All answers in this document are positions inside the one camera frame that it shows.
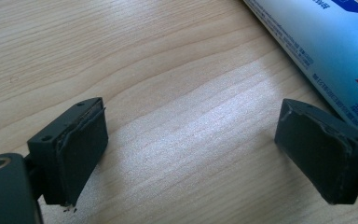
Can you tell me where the blue white toothpaste box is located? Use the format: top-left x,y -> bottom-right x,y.
241,0 -> 358,138

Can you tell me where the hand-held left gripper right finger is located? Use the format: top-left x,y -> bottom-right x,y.
273,98 -> 358,205

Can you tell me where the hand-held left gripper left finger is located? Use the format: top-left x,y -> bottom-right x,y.
26,96 -> 109,207

